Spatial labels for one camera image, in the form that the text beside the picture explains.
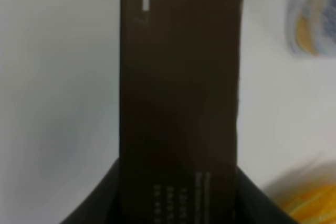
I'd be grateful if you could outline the dark brown box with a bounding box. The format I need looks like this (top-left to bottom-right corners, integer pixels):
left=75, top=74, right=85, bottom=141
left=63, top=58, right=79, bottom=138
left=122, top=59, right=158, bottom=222
left=119, top=0, right=242, bottom=223

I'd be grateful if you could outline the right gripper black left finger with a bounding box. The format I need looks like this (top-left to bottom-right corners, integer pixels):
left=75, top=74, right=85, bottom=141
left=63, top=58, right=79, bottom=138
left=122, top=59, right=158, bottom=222
left=63, top=160, right=121, bottom=224

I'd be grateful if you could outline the yellow orange object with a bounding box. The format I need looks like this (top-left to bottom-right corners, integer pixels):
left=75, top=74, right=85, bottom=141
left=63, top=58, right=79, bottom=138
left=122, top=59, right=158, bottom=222
left=263, top=161, right=335, bottom=223

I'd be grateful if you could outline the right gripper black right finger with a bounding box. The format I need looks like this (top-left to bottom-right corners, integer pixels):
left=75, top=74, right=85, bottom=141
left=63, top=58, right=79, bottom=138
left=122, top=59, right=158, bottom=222
left=235, top=168, right=296, bottom=224

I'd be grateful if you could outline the blue yellow patterned object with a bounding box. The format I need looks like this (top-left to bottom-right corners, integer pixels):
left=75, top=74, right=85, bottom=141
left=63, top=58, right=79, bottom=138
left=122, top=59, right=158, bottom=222
left=286, top=0, right=335, bottom=57

